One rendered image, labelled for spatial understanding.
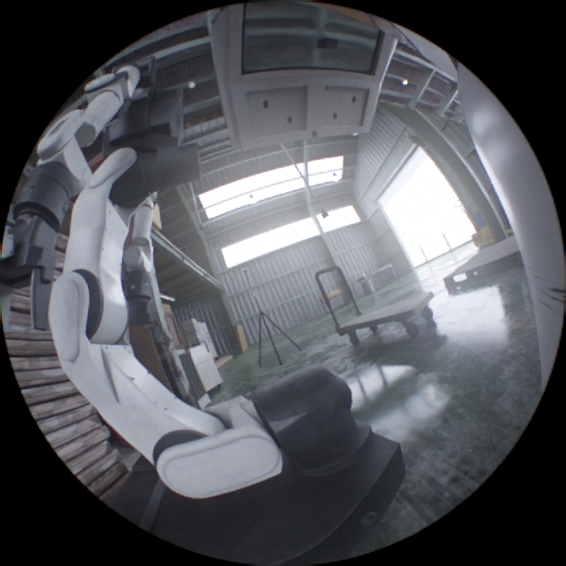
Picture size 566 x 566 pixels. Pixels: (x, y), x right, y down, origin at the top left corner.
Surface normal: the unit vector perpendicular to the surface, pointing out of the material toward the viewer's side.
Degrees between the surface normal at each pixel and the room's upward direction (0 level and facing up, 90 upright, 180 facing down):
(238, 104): 166
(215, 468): 90
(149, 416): 90
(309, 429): 90
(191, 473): 90
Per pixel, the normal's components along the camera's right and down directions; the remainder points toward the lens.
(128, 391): 0.28, -0.29
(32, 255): 0.86, -0.29
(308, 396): 0.05, -0.77
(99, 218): 0.38, 0.13
